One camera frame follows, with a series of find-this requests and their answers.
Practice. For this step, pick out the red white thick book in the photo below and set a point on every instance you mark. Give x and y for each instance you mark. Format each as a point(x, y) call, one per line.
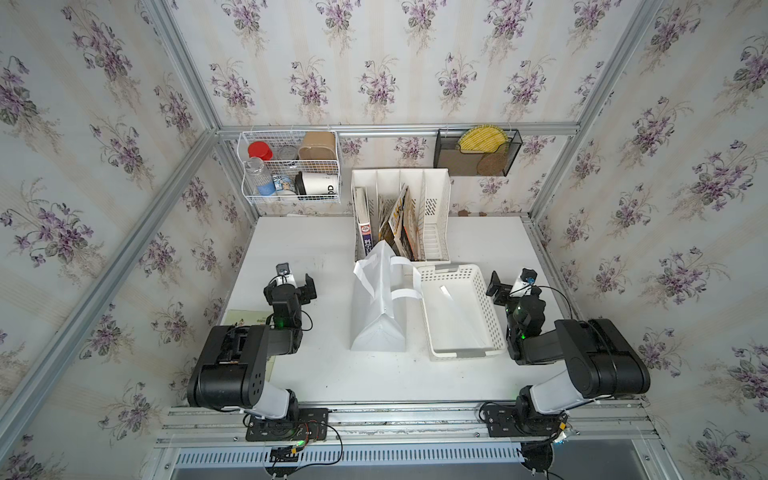
point(364, 223)

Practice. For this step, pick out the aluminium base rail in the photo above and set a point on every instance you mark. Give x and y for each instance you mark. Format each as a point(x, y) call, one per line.
point(343, 434)

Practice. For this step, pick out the white insulated delivery bag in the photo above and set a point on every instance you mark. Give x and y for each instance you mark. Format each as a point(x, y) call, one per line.
point(383, 283)

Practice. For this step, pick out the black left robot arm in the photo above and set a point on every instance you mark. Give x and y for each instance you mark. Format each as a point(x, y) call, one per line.
point(230, 373)

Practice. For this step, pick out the colourful history book in organizer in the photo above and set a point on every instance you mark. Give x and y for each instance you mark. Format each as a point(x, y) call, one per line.
point(409, 231)

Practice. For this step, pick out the yellow book in organizer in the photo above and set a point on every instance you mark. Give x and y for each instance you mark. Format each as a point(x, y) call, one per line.
point(392, 227)

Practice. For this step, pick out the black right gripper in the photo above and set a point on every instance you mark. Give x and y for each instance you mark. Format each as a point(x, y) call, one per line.
point(504, 290)

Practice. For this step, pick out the white perforated file organizer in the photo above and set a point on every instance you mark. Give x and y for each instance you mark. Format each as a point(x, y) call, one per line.
point(430, 190)

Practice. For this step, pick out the clear plastic bottle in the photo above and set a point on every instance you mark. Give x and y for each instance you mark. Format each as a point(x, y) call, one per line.
point(260, 177)

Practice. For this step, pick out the red lidded jar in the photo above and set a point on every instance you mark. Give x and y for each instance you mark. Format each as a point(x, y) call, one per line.
point(260, 150)

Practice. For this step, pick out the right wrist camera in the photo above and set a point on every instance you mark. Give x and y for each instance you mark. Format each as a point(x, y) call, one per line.
point(523, 282)

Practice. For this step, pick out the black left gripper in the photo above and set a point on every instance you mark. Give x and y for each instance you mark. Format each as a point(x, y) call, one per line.
point(304, 293)

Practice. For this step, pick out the white black cup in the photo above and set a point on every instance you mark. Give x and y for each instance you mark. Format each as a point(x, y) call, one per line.
point(316, 184)

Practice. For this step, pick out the brown woven round coaster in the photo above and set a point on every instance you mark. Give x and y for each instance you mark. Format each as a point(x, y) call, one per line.
point(493, 164)

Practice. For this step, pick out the green children's history book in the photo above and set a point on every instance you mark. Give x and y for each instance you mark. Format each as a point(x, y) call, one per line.
point(234, 317)

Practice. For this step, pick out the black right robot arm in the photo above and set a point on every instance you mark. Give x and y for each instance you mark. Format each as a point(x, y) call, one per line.
point(599, 361)

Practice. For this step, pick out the white perforated plastic tray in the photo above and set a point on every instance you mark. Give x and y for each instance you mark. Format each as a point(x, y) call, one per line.
point(460, 319)

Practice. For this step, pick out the white wire wall basket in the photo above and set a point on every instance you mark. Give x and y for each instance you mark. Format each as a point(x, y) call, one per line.
point(285, 165)

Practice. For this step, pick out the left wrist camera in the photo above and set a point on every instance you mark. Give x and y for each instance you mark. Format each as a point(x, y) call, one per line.
point(284, 275)

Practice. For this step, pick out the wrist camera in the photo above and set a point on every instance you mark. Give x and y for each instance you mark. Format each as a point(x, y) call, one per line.
point(284, 275)
point(523, 282)

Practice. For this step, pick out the black mesh wall basket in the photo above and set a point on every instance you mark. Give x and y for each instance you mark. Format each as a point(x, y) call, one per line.
point(447, 154)

